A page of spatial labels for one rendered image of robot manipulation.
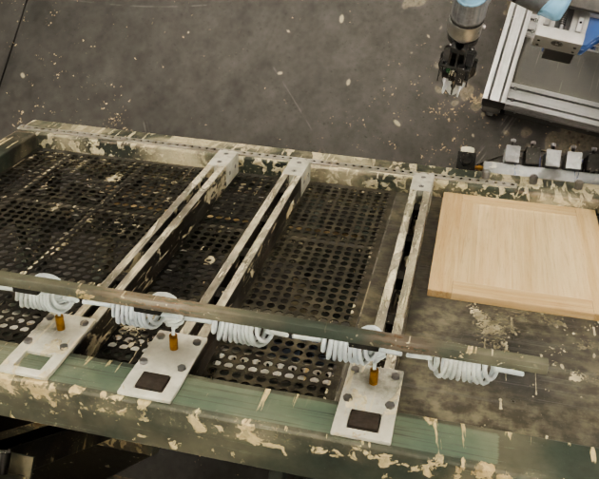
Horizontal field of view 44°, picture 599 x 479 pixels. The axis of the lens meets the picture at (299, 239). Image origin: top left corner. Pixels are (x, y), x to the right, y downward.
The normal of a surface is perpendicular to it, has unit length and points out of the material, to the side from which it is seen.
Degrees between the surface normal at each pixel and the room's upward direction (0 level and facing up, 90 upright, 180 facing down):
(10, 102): 0
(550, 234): 57
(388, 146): 0
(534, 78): 0
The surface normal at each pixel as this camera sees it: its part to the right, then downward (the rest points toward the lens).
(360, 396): 0.03, -0.88
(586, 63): -0.18, -0.09
